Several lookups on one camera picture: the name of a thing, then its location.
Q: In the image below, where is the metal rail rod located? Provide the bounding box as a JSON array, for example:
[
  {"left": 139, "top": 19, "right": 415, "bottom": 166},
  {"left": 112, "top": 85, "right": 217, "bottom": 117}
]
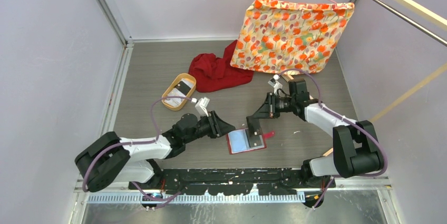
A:
[{"left": 372, "top": 0, "right": 446, "bottom": 46}]

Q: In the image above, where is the wooden rack frame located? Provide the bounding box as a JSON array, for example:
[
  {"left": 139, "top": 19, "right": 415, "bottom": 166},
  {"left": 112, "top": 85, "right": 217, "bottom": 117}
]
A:
[{"left": 334, "top": 0, "right": 446, "bottom": 166}]

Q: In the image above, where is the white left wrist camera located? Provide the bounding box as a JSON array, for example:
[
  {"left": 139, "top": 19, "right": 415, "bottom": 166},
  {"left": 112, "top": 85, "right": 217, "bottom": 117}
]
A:
[{"left": 195, "top": 97, "right": 210, "bottom": 116}]

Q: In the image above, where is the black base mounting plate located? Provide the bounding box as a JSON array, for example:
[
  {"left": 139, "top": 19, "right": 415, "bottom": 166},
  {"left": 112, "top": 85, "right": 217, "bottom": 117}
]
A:
[{"left": 138, "top": 168, "right": 330, "bottom": 196}]

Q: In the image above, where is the floral orange pillowcase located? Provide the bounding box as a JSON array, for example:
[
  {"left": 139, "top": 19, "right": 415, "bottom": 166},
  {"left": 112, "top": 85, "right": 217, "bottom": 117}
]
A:
[{"left": 230, "top": 0, "right": 355, "bottom": 74}]

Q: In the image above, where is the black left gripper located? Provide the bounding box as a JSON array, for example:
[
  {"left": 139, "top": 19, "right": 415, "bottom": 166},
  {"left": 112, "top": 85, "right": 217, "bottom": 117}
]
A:
[{"left": 183, "top": 110, "right": 235, "bottom": 144}]

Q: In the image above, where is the white card in tray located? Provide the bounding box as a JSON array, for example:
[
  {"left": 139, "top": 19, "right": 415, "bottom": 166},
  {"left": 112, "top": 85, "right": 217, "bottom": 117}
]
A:
[{"left": 163, "top": 89, "right": 186, "bottom": 108}]

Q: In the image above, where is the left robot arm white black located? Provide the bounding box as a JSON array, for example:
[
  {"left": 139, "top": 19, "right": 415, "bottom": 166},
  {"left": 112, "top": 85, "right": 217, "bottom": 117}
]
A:
[{"left": 74, "top": 111, "right": 235, "bottom": 192}]

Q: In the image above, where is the red crumpled cloth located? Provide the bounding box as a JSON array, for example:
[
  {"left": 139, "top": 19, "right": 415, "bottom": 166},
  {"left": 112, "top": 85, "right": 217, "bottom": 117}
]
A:
[{"left": 188, "top": 41, "right": 254, "bottom": 93}]

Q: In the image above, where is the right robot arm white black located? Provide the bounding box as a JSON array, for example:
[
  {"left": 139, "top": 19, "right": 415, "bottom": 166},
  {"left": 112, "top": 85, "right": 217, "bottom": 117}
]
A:
[{"left": 246, "top": 79, "right": 385, "bottom": 187}]

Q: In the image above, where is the yellow oval tray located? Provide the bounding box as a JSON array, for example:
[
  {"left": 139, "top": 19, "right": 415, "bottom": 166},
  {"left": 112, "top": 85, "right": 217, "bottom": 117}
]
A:
[{"left": 162, "top": 73, "right": 197, "bottom": 111}]

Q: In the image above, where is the red leather card holder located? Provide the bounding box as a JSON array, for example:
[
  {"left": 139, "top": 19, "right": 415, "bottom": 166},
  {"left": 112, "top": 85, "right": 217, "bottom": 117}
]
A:
[{"left": 226, "top": 129, "right": 275, "bottom": 154}]

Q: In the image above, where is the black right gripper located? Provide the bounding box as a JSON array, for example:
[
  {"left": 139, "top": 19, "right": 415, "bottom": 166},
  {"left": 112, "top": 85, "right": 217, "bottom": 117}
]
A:
[{"left": 253, "top": 92, "right": 296, "bottom": 119}]

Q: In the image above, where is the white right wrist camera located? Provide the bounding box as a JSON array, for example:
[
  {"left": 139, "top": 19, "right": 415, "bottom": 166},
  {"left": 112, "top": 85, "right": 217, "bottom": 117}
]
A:
[{"left": 268, "top": 74, "right": 283, "bottom": 95}]

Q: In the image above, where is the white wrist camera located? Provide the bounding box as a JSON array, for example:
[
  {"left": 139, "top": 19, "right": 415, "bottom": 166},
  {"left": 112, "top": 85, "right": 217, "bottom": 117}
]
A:
[
  {"left": 195, "top": 97, "right": 210, "bottom": 116},
  {"left": 268, "top": 74, "right": 283, "bottom": 95}
]

